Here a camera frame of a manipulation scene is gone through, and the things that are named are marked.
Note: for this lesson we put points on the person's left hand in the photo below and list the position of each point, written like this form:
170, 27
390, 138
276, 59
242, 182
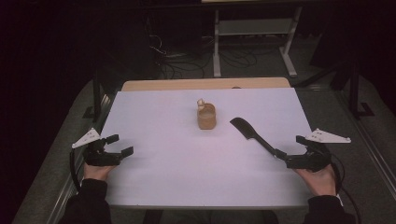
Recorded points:
98, 172

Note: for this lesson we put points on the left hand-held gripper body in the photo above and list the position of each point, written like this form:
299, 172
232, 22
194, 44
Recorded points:
101, 158

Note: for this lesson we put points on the black comb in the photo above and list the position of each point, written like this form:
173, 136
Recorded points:
249, 132

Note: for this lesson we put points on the person's right hand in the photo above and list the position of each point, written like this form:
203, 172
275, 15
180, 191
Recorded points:
320, 182

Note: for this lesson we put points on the black metal stand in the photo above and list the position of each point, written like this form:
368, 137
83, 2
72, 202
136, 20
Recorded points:
97, 93
355, 90

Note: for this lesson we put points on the wooden table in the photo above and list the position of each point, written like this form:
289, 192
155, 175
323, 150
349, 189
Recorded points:
186, 84

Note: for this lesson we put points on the brown wooden cup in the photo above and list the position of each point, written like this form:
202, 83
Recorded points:
206, 119

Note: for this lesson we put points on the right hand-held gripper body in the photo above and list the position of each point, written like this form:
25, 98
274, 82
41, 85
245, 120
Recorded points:
311, 161

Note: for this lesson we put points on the grey metal desk frame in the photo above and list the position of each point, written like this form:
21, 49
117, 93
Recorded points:
255, 27

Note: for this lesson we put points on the white table mat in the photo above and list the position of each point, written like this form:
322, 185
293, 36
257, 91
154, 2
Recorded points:
174, 174

